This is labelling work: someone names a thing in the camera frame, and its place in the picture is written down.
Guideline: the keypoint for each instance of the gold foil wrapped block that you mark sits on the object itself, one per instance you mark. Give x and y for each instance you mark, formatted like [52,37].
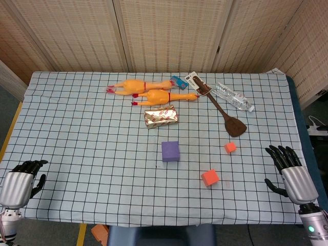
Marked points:
[161,117]

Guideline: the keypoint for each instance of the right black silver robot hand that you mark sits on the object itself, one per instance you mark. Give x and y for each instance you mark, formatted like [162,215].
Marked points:
[298,182]

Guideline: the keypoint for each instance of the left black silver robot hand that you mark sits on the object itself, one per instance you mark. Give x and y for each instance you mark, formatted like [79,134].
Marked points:
[16,187]

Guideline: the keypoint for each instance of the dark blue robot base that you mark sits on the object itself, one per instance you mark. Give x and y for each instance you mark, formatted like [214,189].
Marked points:
[159,235]

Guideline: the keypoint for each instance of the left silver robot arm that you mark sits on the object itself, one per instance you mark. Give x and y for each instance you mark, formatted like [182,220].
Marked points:
[9,225]

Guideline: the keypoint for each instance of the bagged yellow rubber chicken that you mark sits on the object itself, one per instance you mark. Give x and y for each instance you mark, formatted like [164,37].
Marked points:
[132,86]

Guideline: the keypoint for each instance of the clear plastic water bottle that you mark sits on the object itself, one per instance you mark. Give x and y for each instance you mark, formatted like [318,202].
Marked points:
[234,97]

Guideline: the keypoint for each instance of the dark blue padded table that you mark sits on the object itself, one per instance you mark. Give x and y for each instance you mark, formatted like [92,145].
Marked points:
[302,123]

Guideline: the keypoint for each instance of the beige woven folding screen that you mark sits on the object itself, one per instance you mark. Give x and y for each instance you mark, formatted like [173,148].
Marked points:
[164,33]

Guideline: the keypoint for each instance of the white spatula label card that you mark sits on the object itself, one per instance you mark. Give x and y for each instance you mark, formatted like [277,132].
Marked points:
[190,79]

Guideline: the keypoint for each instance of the blue checkered tablecloth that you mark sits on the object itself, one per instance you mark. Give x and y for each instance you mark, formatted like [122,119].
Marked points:
[89,153]

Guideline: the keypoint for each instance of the orange foam block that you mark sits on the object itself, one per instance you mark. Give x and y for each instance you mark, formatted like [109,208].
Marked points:
[100,232]

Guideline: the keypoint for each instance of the large orange foam cube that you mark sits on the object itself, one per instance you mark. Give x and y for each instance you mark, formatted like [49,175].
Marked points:
[210,178]

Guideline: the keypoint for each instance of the small orange foam cube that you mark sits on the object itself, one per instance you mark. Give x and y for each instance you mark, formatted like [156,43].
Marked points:
[230,147]

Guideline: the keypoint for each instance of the yellow floor tape strip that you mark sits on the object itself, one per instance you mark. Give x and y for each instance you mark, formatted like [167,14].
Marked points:
[81,235]
[11,128]

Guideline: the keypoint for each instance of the yellow rubber chicken toy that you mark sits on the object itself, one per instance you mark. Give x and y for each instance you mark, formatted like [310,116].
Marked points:
[157,97]

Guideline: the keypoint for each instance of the white power strip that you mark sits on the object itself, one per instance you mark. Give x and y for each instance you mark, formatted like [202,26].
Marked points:
[317,129]

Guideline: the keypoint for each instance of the blue packaging header card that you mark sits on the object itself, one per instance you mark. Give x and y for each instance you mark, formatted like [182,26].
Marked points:
[181,82]

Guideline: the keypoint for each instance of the dark brown wooden spatula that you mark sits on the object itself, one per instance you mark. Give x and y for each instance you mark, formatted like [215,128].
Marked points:
[234,126]

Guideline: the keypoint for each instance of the large purple foam cube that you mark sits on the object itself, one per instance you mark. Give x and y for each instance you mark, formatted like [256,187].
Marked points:
[170,152]

